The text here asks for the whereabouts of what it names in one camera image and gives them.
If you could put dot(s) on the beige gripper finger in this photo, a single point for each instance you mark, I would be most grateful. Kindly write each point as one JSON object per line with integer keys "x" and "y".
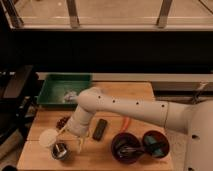
{"x": 81, "y": 140}
{"x": 60, "y": 132}

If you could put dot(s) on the small dark metal cup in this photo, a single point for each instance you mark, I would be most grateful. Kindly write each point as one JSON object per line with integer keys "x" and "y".
{"x": 59, "y": 151}

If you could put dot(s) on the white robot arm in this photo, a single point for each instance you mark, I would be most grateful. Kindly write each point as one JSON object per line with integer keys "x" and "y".
{"x": 195, "y": 120}

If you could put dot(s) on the brown pine cone cluster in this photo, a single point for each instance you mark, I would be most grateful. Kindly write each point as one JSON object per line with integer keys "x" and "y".
{"x": 61, "y": 123}

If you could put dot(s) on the white plastic cup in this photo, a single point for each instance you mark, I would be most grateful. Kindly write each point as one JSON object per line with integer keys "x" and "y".
{"x": 48, "y": 137}

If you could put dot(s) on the black rectangular remote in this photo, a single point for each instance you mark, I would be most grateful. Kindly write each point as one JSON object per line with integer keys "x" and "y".
{"x": 99, "y": 130}

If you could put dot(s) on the crumpled white plastic wrap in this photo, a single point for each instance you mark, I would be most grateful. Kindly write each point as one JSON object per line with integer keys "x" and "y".
{"x": 70, "y": 97}

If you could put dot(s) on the green plastic tray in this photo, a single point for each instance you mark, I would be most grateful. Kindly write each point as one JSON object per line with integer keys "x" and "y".
{"x": 56, "y": 86}

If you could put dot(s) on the dark utensils in bowl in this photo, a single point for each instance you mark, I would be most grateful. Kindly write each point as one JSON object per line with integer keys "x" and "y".
{"x": 125, "y": 150}

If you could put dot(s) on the dark red bowl left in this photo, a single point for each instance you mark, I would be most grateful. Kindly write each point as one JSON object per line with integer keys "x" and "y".
{"x": 130, "y": 139}

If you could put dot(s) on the dark red bowl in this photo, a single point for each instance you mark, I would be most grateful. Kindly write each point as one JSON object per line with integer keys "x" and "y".
{"x": 130, "y": 139}
{"x": 159, "y": 137}

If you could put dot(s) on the orange plastic carrot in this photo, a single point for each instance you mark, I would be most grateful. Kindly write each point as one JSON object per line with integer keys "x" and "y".
{"x": 126, "y": 123}

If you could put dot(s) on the black equipment at left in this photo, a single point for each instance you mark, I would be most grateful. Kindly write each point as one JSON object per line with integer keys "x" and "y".
{"x": 17, "y": 93}

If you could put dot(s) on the dark red bowl right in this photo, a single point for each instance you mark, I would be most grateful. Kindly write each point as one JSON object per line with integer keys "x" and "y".
{"x": 159, "y": 137}

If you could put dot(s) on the teal object in bowl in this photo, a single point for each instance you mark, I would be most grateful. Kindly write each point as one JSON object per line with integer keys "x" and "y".
{"x": 154, "y": 147}

